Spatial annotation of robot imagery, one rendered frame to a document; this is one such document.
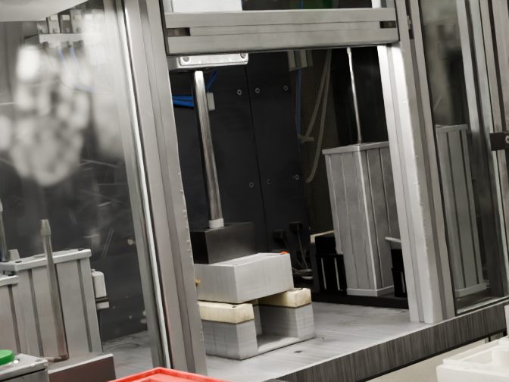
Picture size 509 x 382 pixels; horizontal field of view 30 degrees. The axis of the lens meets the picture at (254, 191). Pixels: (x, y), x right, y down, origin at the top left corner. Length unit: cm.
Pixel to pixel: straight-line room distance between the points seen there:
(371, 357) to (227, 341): 18
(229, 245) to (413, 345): 28
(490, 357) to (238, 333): 32
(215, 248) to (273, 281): 9
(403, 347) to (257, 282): 21
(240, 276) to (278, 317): 11
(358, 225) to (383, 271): 8
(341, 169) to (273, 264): 27
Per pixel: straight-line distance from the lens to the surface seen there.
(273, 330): 132
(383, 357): 124
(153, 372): 97
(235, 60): 130
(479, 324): 138
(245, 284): 124
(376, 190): 146
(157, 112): 103
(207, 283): 128
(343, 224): 149
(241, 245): 131
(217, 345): 126
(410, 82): 129
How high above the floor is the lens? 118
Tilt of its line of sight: 3 degrees down
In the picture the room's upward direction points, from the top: 7 degrees counter-clockwise
